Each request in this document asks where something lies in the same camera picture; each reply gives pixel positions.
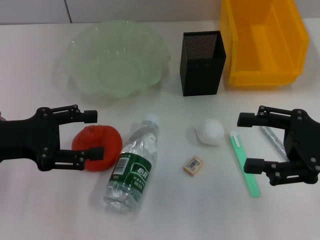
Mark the white paper ball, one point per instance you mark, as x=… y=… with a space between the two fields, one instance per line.
x=210 y=132

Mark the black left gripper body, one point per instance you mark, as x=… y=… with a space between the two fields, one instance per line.
x=25 y=140

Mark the green pen with white cap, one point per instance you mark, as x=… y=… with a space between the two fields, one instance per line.
x=238 y=147

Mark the translucent green fruit plate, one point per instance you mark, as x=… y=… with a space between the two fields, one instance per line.
x=112 y=70

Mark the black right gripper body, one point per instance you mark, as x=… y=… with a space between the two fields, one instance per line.
x=302 y=140

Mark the red-orange toy orange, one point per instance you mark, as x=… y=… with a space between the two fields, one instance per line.
x=110 y=142

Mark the beige eraser with barcode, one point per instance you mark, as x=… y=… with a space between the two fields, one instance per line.
x=193 y=165

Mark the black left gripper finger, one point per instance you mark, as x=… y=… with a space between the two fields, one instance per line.
x=96 y=153
x=90 y=116

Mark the black mesh pen holder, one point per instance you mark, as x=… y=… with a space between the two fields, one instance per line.
x=200 y=75

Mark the green label water bottle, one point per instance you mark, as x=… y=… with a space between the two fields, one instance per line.
x=130 y=175

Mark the yellow plastic bin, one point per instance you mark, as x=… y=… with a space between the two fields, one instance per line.
x=260 y=77

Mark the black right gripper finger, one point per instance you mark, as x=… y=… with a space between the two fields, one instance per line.
x=253 y=166
x=246 y=119

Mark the grey glitter pen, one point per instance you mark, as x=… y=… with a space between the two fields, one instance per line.
x=272 y=139

